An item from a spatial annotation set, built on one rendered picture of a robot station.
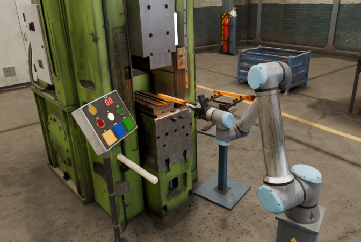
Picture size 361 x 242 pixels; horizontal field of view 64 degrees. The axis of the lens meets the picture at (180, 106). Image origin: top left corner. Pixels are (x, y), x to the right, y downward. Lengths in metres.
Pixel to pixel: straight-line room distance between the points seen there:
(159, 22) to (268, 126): 1.06
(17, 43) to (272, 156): 6.33
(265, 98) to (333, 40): 8.51
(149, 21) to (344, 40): 8.05
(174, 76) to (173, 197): 1.02
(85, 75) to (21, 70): 4.93
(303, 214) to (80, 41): 1.86
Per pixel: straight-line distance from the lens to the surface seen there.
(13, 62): 7.18
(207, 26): 10.18
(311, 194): 1.66
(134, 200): 2.56
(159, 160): 2.26
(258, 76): 1.39
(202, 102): 1.87
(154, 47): 2.05
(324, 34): 9.88
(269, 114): 1.43
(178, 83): 2.44
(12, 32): 7.12
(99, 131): 1.66
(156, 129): 2.13
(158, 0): 2.06
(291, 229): 1.79
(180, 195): 2.61
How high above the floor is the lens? 1.73
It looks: 20 degrees down
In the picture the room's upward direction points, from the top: 2 degrees counter-clockwise
